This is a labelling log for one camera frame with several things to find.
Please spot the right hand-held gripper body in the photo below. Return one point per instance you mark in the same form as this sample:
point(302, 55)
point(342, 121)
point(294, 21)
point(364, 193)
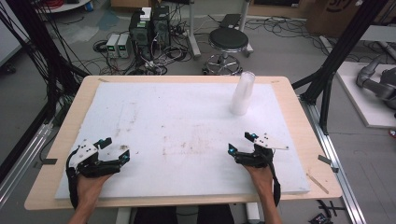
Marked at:
point(257, 158)

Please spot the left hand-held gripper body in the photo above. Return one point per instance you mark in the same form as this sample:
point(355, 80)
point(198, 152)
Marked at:
point(93, 168)

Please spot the stack of clear plastic cups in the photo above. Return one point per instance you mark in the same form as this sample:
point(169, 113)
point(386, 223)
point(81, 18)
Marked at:
point(243, 96)

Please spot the person's left hand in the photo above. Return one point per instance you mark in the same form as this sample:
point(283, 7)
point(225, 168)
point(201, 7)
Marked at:
point(88, 188)

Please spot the person's right hand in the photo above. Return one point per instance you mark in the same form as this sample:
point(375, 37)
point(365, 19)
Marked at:
point(263, 180)

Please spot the black tape piece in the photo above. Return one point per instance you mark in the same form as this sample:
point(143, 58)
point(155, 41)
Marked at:
point(49, 161)

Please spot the wooden table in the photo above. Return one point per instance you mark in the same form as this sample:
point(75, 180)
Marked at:
point(297, 124)

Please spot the white table leg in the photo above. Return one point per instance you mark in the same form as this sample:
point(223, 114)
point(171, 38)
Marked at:
point(123, 216)
point(252, 213)

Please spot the white foam mat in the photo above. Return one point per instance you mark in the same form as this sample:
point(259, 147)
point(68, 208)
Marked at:
point(186, 109)

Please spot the wooden stick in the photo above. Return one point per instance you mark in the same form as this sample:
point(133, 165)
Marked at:
point(317, 183)

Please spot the person's left leg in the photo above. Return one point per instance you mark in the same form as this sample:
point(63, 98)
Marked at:
point(155, 216)

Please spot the person's leg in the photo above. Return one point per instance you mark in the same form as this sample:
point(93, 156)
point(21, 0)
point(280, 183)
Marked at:
point(214, 215)
point(155, 216)

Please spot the person's right leg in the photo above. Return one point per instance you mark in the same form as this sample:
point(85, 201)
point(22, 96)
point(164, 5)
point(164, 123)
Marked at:
point(214, 215)

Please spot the grey tape piece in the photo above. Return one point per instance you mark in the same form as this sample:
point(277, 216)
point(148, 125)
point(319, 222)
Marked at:
point(324, 160)

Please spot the black parts on floor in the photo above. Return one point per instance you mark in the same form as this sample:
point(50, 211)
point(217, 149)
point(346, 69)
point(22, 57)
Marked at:
point(323, 216)

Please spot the grey power supply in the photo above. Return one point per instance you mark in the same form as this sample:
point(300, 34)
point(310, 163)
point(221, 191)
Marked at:
point(124, 45)
point(112, 45)

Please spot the black round stool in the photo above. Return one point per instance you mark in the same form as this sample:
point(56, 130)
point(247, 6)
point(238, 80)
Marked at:
point(229, 39)

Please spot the black computer tower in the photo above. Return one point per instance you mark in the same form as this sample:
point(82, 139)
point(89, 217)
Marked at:
point(140, 37)
point(161, 28)

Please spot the white stand leg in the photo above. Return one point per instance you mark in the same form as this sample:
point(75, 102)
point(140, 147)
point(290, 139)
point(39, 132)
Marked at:
point(193, 40)
point(246, 12)

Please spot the white board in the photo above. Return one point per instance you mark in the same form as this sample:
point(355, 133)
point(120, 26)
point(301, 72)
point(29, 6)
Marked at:
point(361, 102)

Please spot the white box device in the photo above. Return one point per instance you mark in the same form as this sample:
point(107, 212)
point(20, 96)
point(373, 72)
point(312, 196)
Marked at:
point(145, 14)

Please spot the cardboard box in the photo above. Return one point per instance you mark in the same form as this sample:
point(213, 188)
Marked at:
point(323, 21)

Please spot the blue tape roll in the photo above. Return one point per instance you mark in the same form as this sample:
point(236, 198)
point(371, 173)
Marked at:
point(89, 6)

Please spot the white round table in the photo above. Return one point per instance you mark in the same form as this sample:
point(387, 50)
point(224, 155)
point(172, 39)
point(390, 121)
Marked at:
point(68, 6)

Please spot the white panel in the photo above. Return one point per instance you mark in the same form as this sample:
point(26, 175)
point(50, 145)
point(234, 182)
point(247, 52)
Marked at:
point(7, 34)

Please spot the aluminium rail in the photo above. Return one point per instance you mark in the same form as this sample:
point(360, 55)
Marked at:
point(339, 186)
point(25, 158)

